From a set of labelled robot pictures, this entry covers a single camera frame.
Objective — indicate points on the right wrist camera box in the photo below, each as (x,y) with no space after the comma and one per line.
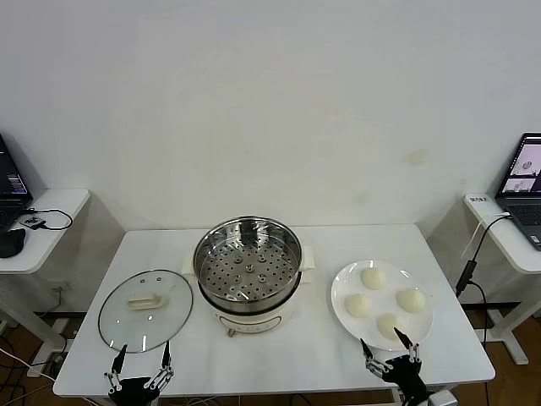
(441,398)

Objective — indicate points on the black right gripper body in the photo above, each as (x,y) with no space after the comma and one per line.
(406,376)

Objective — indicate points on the white side desk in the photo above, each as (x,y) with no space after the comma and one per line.
(50,220)
(515,254)

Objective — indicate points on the stainless steel steamer basket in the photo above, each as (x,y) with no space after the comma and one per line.
(211,249)

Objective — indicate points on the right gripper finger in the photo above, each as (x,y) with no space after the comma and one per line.
(374,363)
(413,355)

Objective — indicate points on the small black hub box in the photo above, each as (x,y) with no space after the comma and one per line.
(33,222)

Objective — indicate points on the white round plate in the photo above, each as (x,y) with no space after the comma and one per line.
(382,302)

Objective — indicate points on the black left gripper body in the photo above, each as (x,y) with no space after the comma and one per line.
(134,391)

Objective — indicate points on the white power strip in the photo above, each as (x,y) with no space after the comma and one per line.
(46,367)

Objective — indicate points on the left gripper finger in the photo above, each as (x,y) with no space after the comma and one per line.
(166,359)
(117,365)

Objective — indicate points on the black computer mouse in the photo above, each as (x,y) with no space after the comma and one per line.
(10,243)

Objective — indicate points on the grey laptop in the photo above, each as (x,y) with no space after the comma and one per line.
(522,169)

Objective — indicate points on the white steamed baozi bun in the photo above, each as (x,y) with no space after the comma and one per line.
(358,305)
(411,300)
(374,279)
(388,325)

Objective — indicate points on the white printed label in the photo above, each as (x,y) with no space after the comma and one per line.
(477,198)

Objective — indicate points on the black laptop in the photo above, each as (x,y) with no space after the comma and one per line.
(8,182)

